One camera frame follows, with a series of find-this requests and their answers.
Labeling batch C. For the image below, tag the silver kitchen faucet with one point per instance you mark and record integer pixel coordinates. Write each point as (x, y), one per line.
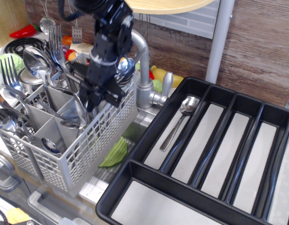
(146, 95)

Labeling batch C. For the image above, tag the small spoon front compartment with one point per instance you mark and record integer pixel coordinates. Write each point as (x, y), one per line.
(51, 147)

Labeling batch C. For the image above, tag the grey plastic cutlery basket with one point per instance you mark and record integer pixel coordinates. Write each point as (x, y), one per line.
(82, 153)

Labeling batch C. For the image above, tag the red toy pepper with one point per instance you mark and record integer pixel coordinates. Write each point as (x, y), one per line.
(26, 32)

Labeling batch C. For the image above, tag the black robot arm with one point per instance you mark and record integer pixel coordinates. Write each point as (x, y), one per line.
(112, 31)

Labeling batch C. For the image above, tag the hanging steel skimmer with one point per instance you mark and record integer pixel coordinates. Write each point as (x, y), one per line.
(46, 23)

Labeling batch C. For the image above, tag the small steel pot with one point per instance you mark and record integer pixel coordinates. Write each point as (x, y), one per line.
(29, 82)

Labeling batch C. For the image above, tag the white metal pole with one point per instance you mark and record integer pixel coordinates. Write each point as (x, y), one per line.
(224, 17)

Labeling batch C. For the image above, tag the large steel spoon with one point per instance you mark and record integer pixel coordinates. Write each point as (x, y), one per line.
(37, 64)

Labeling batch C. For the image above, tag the small steel spoon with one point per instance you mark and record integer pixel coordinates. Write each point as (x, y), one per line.
(82, 112)

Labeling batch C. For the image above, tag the steel fork lower left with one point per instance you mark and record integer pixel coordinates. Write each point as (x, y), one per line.
(15, 122)

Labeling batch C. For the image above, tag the black cutlery tray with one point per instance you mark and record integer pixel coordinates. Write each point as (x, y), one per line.
(228, 164)

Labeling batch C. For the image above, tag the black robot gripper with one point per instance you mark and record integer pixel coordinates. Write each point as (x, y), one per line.
(98, 82)

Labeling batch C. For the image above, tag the steel fork tall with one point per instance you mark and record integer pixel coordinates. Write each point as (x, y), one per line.
(57, 54)

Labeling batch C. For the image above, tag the green toy leaf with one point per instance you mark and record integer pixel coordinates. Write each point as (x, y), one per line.
(116, 154)

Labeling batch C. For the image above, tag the green toy cabbage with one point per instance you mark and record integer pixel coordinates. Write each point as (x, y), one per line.
(18, 61)

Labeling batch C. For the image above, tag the yellow toy fruit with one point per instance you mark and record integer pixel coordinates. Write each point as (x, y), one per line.
(159, 74)

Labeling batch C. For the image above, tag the hanging small spatula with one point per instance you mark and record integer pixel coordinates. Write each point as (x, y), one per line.
(77, 34)

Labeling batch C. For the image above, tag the light wooden shelf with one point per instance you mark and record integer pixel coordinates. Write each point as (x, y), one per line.
(164, 7)

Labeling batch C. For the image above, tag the steel spoon in tray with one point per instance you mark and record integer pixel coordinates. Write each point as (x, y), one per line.
(187, 108)

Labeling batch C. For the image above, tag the black stove burner coil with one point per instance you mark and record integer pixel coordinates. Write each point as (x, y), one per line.
(18, 45)

